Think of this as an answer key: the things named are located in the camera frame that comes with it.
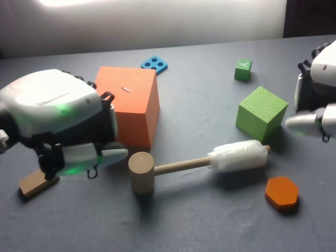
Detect small green letter cube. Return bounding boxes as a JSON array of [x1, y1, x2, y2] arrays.
[[234, 58, 253, 81]]

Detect orange hexagon block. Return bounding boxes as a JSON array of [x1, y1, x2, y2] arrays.
[[264, 176, 300, 211]]

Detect wooden mallet with white grip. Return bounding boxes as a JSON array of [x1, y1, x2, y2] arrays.
[[128, 140, 271, 195]]

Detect grey table cloth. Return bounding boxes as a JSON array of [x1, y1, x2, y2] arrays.
[[0, 34, 336, 252]]

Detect brown rectangular wooden block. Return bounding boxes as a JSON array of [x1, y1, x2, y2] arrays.
[[18, 167, 60, 202]]

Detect large orange cube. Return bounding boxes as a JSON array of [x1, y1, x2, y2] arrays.
[[93, 66, 161, 150]]

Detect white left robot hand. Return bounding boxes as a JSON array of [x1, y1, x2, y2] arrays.
[[0, 69, 129, 181]]

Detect blue square four-hole block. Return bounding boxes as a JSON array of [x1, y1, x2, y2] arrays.
[[140, 55, 169, 76]]

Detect large textured green cube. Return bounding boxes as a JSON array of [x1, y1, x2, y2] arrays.
[[235, 86, 289, 144]]

